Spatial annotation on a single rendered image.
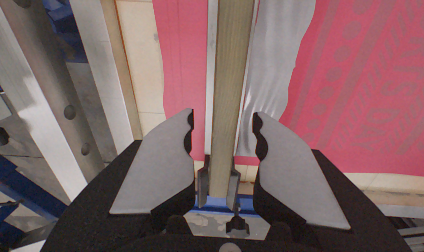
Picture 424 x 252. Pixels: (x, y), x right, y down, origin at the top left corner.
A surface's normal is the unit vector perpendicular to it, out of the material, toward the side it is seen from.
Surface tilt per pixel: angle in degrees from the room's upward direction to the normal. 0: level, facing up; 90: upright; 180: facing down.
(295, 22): 32
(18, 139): 0
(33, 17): 90
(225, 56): 0
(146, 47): 0
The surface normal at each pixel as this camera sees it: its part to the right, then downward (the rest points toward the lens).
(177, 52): -0.05, 0.52
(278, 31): -0.55, 0.52
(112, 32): 1.00, 0.07
